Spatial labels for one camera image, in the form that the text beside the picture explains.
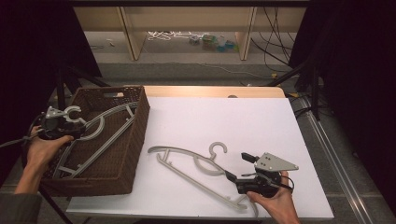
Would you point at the black tripod stand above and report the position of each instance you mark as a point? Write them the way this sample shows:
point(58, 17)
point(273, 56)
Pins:
point(63, 90)

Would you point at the person's right hand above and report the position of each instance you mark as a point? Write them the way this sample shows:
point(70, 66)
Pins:
point(277, 207)

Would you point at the pile of colourful small things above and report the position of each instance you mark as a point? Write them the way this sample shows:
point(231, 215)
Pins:
point(214, 43)

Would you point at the wooden shelf unit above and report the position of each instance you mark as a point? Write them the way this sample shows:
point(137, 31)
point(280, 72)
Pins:
point(134, 34)

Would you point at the brown wicker basket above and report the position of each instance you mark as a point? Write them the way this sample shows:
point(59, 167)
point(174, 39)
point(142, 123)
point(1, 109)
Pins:
point(115, 161)

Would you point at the metal floor rail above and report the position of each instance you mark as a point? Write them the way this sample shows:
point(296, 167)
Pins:
point(336, 161)

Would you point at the person's left hand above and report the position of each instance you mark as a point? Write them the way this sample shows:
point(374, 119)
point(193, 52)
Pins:
point(43, 149)

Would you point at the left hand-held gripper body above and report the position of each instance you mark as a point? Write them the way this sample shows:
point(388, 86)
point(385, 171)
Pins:
point(53, 124)

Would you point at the white board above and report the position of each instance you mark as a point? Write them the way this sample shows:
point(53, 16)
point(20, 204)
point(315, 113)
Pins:
point(243, 124)

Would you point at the wooden table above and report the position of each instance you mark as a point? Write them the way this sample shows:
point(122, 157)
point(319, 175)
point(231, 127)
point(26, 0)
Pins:
point(202, 91)

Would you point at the black metal stand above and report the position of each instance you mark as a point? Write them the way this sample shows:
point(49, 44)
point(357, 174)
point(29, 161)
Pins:
point(313, 90)

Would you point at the grey plastic clothes hanger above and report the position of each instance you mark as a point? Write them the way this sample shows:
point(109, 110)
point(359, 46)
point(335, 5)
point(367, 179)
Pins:
point(186, 179)
point(102, 146)

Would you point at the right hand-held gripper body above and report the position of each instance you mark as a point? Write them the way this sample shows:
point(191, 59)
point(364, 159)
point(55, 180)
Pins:
point(267, 182)

